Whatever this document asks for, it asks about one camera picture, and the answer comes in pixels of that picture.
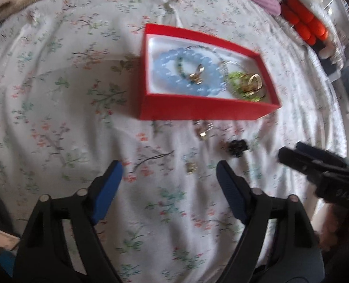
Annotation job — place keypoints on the red cardboard box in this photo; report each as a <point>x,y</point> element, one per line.
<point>192,109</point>

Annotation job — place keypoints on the blue cloth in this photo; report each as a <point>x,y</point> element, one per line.
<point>6,261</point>

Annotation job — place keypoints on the orange plush item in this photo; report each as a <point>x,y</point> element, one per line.
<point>304,26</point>

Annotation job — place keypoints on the floral bed sheet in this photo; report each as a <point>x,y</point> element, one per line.
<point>74,123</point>

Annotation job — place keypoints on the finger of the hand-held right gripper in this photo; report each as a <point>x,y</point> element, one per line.
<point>319,154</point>
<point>298,160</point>

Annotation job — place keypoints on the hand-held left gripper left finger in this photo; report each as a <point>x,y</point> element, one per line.
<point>106,191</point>

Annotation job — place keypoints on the small gold earring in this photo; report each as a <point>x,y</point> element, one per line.
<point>190,167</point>

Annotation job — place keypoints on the square gold earring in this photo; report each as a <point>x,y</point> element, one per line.
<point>203,132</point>

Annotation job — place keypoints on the person's right hand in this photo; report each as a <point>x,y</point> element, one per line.
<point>330,227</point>

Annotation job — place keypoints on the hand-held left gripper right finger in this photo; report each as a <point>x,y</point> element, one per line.
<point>233,191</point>

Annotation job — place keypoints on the black hair claw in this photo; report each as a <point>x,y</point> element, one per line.
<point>236,149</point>

